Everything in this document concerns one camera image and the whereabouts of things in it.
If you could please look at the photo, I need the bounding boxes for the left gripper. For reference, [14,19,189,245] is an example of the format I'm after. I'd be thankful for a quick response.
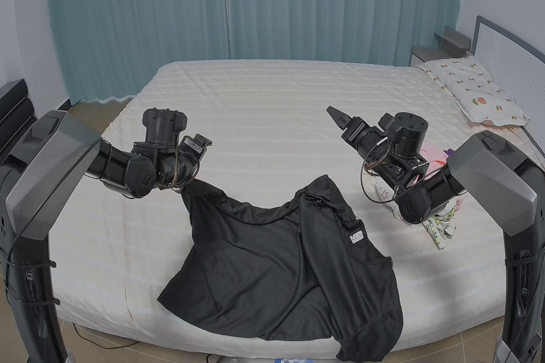
[160,134,213,189]

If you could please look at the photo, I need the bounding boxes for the pile of clothes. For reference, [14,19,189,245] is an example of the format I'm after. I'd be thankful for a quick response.
[370,141,468,251]

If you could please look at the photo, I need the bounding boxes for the bed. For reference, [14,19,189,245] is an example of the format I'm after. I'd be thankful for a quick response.
[45,15,545,358]

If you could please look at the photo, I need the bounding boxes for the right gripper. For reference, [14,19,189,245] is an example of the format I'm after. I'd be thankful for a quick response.
[326,106,393,159]

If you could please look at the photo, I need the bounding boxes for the grey bedside table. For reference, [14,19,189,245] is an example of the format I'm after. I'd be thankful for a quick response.
[412,26,471,67]

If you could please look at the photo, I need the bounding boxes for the black chest of drawers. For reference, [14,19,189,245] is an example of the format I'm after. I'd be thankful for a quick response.
[0,80,37,166]

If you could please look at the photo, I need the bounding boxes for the white printed pillow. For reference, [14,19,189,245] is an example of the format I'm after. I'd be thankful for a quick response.
[415,57,530,127]

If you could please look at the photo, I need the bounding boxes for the black cable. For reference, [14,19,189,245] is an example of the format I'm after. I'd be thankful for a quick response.
[360,157,401,205]
[72,322,142,352]

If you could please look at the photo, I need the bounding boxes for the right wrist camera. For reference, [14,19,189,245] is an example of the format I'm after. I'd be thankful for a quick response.
[377,113,397,133]

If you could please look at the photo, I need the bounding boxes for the black T-shirt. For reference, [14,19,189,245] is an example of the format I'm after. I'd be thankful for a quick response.
[158,174,404,362]

